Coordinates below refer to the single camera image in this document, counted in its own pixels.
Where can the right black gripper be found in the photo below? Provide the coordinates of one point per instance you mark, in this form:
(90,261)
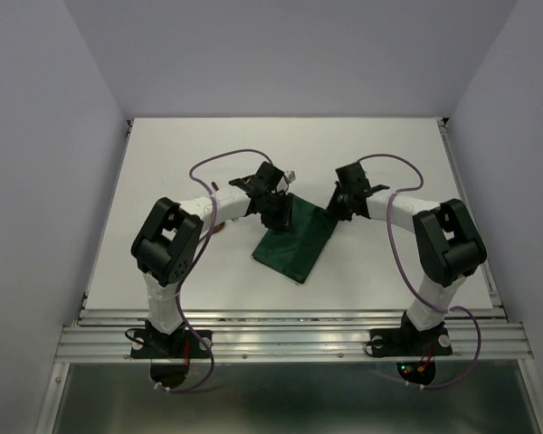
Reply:
(334,210)

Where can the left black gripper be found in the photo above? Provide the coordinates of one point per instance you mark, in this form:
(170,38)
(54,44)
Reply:
(283,220)

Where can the dark green cloth napkin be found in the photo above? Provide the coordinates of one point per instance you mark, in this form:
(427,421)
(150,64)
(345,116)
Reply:
(294,253)

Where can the brown wooden spoon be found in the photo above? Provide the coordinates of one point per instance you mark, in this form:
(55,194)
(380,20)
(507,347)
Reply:
(217,228)

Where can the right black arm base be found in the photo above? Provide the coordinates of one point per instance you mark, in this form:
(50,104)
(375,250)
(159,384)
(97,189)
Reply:
(406,341)

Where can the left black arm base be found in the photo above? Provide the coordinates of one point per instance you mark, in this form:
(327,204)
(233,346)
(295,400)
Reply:
(147,343)

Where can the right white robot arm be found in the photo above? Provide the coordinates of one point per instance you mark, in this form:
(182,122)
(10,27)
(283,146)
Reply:
(449,246)

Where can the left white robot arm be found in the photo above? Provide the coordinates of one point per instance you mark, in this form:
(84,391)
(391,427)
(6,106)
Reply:
(165,246)

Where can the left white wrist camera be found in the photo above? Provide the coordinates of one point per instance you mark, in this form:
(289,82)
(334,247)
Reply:
(290,176)

